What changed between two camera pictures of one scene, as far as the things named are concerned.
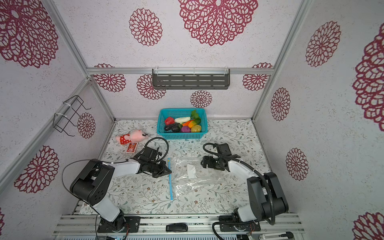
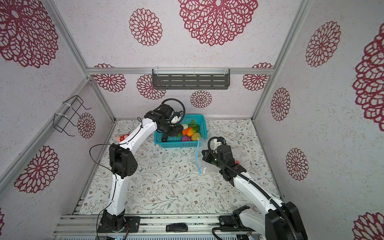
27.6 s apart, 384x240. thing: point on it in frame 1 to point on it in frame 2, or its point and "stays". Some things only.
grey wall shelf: [191, 78] stays
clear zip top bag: [188, 177] to [202, 145]
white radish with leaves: [193, 116] to [192, 124]
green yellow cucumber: [193, 123] to [192, 131]
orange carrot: [187, 123] to [184, 131]
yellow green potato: [196, 128] to [195, 136]
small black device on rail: [176, 227] stays
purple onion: [185, 129] to [186, 138]
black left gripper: [164, 168] to [173, 133]
